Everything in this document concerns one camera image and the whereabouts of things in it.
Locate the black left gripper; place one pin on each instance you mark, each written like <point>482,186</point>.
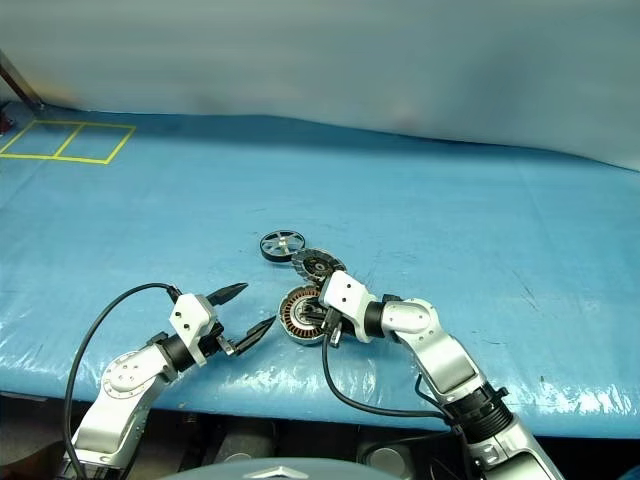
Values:
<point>216,340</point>

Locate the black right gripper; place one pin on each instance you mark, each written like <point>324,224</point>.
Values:
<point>324,312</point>

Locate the round notched motor lid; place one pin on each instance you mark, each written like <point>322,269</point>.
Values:
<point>314,267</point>

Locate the black spoked rotor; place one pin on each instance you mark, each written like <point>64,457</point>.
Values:
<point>270,254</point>

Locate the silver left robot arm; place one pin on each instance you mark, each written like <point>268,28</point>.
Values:
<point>117,385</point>

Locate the dark rounded shape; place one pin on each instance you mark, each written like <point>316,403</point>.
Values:
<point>385,455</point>

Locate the grey robot torso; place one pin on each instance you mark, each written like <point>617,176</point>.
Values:
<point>280,472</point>

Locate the blue plastic table cover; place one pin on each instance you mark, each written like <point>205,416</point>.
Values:
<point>450,225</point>

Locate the dark red object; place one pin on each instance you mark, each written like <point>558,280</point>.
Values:
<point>5,120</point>

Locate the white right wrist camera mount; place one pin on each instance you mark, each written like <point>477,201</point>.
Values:
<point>345,295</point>

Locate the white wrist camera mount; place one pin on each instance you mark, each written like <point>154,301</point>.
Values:
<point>345,295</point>
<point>191,317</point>

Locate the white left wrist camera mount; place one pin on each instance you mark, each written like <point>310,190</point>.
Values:
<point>191,317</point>

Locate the metal frame bar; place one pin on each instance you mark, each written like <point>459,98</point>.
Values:
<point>20,80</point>

